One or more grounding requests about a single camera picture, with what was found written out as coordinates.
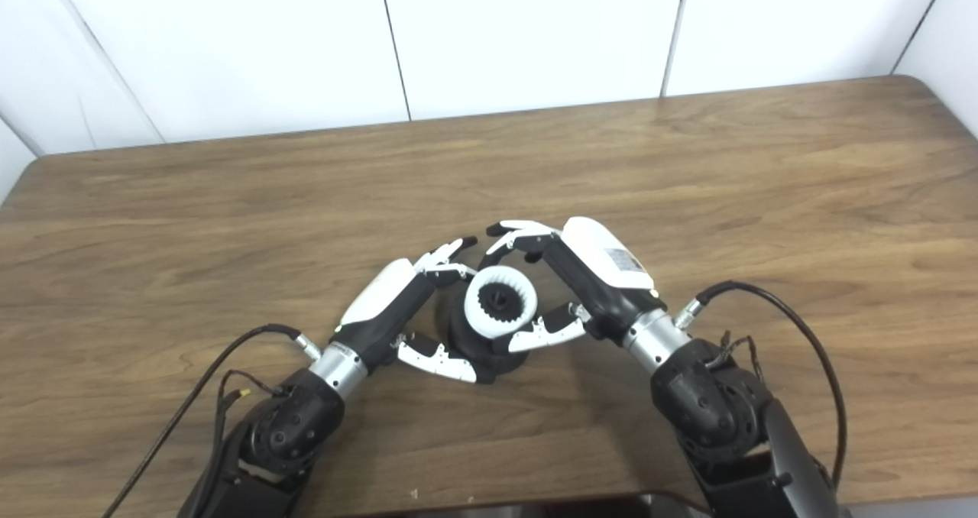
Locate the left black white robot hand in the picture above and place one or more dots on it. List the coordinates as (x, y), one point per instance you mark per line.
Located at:
(390, 304)

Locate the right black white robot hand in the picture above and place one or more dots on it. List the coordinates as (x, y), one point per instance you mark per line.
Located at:
(603, 273)

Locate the round black plastic part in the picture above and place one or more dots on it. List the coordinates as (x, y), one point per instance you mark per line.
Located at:
(474, 350)

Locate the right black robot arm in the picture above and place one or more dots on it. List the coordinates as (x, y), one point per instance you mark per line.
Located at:
(718, 411)

